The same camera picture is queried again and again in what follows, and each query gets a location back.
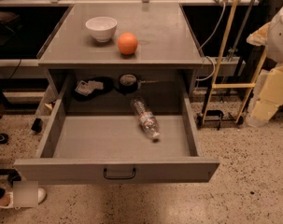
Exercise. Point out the black drawer handle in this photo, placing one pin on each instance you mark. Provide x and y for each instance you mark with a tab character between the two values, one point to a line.
111	175

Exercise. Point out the black chair caster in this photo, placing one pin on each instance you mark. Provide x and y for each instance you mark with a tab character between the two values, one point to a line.
3	138
13	177

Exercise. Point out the orange ball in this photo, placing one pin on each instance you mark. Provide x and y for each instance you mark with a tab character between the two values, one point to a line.
127	43

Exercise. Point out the grey open top drawer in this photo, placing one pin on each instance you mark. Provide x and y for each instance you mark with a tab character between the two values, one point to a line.
75	149

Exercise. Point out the black chair caster front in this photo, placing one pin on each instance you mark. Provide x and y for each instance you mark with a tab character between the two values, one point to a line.
13	177

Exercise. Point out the white ceramic bowl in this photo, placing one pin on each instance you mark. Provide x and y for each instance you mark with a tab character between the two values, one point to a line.
101	29

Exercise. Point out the black object with white cards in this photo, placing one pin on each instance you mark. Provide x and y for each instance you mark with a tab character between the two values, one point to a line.
88	89

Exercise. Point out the grey counter cabinet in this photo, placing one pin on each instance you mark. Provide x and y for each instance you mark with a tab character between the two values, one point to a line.
165	48

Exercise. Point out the clear plastic water bottle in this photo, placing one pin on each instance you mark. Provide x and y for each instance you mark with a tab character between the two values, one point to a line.
145	118

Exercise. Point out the black tape roll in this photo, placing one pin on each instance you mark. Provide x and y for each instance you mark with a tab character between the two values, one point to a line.
128	83

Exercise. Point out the grey wall junction box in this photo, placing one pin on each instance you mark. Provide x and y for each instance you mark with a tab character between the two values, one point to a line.
226	69

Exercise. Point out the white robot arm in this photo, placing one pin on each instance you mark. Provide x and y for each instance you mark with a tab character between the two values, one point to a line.
270	35

